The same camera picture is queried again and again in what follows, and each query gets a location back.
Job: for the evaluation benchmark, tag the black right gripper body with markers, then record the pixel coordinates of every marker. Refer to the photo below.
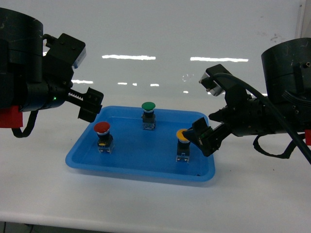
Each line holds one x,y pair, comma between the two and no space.
245,115

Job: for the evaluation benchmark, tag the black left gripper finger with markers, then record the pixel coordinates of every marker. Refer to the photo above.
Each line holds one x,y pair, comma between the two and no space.
90,103

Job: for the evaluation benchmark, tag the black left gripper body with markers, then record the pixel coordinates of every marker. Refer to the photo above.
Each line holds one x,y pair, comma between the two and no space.
53,89

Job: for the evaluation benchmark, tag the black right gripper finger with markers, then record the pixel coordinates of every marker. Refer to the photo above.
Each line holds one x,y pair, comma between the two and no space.
220,115
208,140

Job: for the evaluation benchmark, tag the yellow mushroom push button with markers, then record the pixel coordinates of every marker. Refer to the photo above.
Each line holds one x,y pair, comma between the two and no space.
183,147

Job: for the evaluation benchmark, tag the red mushroom push button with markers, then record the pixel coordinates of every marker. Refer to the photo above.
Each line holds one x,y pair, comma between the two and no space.
105,141

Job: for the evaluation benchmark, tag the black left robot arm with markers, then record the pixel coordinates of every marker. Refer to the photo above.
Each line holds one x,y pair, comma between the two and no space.
36,69

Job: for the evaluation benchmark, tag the red tape on left arm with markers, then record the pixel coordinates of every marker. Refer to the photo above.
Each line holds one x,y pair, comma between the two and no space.
11,117

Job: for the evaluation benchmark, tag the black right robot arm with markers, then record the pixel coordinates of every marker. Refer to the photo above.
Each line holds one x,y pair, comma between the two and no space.
285,109

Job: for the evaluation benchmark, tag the blue plastic tray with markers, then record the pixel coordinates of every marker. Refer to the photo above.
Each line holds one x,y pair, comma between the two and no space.
142,152

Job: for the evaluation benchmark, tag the green mushroom push button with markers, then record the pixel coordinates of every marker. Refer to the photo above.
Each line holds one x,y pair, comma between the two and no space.
148,116

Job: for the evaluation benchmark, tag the white partition panel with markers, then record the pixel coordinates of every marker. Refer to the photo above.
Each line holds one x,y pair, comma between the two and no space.
303,24

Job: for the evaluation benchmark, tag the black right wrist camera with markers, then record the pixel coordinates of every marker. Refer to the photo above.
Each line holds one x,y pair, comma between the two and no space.
214,81

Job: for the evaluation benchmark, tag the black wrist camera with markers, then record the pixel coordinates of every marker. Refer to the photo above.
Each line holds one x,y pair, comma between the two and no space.
66,48
214,81

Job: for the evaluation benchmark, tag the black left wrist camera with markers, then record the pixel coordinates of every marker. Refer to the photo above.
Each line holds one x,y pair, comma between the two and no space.
66,48

